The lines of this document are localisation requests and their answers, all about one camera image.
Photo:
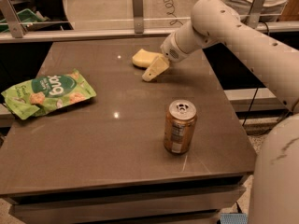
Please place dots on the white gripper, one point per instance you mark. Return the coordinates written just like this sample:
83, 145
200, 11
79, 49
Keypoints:
169, 49

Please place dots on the yellow sponge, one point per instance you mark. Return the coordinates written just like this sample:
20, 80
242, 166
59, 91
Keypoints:
144, 58

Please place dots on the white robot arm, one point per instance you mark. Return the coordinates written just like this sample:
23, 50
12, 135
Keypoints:
274, 198

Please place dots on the orange soda can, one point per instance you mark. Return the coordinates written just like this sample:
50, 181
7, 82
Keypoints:
180, 122

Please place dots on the green snack bag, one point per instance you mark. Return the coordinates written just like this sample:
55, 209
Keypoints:
43, 95

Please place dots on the glass barrier panel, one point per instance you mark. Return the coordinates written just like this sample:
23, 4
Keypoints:
104, 14

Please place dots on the green bin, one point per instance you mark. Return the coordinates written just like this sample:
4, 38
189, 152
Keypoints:
26, 16

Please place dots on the blue mat piece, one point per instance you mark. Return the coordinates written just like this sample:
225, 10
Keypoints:
233, 218

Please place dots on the middle metal rail bracket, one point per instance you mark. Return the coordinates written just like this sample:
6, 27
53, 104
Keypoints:
138, 16

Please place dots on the metal rail bracket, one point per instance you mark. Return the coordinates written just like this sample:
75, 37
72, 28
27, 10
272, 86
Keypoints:
254, 13
13, 21
138, 16

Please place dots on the right metal rail bracket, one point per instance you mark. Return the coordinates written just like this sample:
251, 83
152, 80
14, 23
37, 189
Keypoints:
254, 13

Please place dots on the left metal rail bracket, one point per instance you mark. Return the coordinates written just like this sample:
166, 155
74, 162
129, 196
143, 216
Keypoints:
13, 21

